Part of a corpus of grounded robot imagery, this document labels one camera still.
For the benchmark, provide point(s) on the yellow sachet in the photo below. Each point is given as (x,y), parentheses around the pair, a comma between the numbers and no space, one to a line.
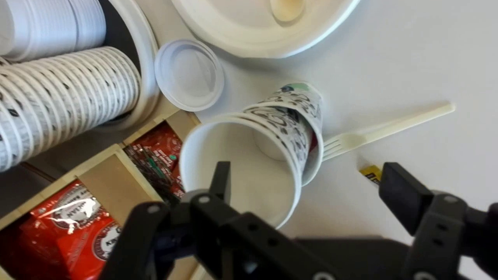
(371,174)

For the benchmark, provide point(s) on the heap of red packets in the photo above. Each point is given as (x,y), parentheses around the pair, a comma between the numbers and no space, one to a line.
(159,155)
(66,233)

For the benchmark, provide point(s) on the stack of white lids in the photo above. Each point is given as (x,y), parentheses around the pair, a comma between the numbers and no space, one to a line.
(46,27)

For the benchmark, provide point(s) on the white paper plate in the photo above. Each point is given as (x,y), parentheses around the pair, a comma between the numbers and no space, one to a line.
(241,27)

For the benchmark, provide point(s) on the white plastic lid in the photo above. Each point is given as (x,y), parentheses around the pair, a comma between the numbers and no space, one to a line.
(188,74)

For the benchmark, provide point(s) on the stack of patterned paper cups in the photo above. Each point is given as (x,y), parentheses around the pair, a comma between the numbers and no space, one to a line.
(256,179)

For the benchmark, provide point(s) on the cream plastic spoon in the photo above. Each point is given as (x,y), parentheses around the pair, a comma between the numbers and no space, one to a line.
(287,9)

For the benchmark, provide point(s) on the white round cup holder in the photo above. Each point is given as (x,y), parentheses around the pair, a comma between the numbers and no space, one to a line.
(147,66)

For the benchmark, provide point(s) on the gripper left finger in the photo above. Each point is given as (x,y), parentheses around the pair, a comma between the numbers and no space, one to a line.
(233,241)

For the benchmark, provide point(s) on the wooden organizer box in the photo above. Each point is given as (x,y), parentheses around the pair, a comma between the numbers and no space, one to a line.
(113,182)

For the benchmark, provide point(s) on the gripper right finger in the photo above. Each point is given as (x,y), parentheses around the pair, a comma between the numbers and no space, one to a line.
(432,225)

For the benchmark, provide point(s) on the cream plastic fork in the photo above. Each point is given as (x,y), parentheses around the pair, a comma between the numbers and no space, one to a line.
(373,134)

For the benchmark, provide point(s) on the long row of patterned cups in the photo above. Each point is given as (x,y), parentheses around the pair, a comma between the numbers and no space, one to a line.
(58,105)

